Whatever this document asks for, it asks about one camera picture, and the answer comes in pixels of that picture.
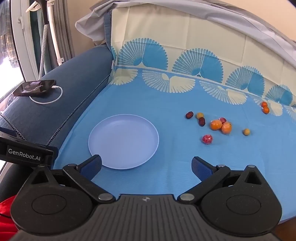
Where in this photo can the blue fabric sofa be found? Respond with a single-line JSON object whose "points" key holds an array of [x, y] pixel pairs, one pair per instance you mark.
{"points": [[69, 92]]}

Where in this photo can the white window frame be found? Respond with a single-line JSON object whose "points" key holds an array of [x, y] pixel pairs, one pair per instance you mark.
{"points": [[22, 41]]}

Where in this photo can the red round fruit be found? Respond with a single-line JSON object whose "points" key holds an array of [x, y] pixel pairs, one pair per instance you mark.
{"points": [[223, 119], [207, 139]]}

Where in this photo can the light blue plastic plate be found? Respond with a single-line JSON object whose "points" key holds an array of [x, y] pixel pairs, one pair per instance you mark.
{"points": [[123, 141]]}

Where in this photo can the red cloth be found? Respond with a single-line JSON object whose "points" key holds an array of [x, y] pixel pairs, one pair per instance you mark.
{"points": [[5, 220]]}

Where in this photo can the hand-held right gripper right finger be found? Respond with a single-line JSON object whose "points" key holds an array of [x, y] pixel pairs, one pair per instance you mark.
{"points": [[201, 168]]}

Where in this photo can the small orange kumquat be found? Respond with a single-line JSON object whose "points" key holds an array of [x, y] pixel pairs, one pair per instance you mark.
{"points": [[264, 104], [266, 110]]}

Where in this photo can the grey cloth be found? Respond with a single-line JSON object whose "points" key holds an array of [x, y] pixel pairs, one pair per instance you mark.
{"points": [[231, 14]]}

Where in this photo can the blue fan-printed blanket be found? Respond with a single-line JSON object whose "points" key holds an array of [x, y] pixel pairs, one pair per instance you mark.
{"points": [[175, 97]]}

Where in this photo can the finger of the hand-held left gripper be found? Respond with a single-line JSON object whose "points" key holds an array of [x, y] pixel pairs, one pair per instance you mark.
{"points": [[54, 155]]}

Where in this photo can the small yellow round fruit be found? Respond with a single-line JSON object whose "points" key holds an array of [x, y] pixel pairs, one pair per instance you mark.
{"points": [[200, 115], [246, 132]]}

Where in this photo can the dark red date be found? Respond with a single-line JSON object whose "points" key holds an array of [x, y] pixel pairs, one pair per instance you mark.
{"points": [[189, 115], [202, 121]]}

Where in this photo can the grey curtain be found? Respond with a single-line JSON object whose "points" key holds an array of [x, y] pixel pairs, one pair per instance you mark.
{"points": [[63, 30]]}

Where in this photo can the large orange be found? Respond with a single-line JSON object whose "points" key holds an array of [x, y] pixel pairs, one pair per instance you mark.
{"points": [[226, 128], [215, 124]]}

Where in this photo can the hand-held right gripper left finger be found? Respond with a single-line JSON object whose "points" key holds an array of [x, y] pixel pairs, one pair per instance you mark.
{"points": [[92, 165]]}

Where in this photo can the black smartphone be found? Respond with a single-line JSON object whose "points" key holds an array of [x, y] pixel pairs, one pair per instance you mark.
{"points": [[34, 87]]}

